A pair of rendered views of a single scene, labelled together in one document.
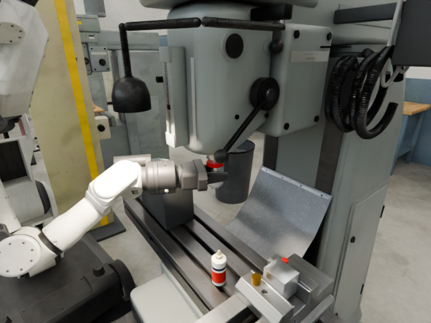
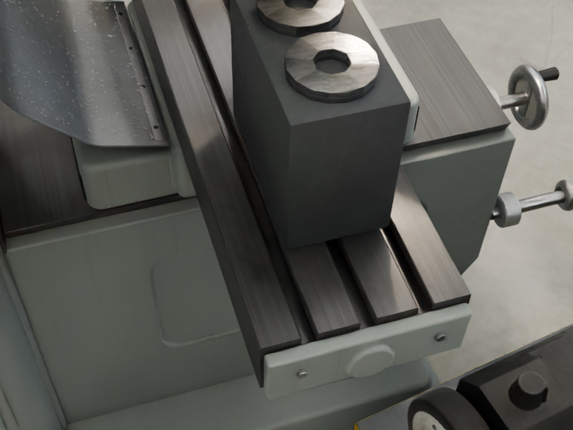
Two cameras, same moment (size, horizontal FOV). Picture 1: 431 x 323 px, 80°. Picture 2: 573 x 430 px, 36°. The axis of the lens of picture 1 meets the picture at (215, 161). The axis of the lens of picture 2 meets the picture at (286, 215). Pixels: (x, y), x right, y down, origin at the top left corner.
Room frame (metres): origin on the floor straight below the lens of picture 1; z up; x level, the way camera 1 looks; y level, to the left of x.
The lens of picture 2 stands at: (1.54, 0.39, 1.68)
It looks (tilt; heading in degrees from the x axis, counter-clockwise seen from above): 50 degrees down; 198
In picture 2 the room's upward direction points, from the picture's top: 2 degrees clockwise
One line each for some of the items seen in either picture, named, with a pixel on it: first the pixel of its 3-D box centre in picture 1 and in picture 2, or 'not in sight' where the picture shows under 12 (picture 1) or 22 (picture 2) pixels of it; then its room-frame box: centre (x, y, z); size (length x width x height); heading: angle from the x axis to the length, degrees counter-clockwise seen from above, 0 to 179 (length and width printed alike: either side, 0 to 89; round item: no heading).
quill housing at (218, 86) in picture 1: (216, 83); not in sight; (0.64, 0.00, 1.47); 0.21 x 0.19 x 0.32; 37
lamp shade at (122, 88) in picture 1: (130, 93); not in sight; (0.51, 0.16, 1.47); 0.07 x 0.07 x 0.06
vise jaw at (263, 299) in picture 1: (262, 298); not in sight; (0.41, -0.11, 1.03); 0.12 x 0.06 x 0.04; 37
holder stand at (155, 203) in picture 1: (165, 190); (311, 104); (0.88, 0.20, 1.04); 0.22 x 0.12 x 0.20; 37
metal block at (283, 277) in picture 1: (279, 279); not in sight; (0.44, -0.15, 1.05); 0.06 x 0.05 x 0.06; 37
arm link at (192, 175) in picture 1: (181, 176); not in sight; (0.62, 0.09, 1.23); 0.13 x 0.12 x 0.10; 12
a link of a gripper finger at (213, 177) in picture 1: (217, 178); not in sight; (0.61, 0.00, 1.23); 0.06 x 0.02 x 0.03; 102
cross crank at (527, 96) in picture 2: not in sight; (509, 101); (0.33, 0.40, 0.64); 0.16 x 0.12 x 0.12; 127
